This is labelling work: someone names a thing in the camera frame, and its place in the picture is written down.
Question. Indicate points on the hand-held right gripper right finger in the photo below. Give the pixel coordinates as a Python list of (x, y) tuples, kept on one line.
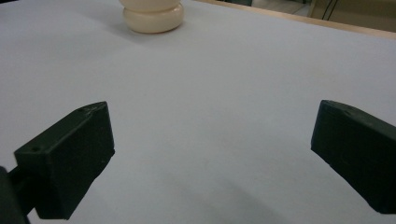
[(358, 152)]

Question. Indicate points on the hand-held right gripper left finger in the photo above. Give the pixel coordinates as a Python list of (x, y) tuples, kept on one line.
[(68, 161)]

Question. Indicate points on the cream ribbed cup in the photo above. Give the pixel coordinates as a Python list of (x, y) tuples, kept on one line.
[(152, 17)]

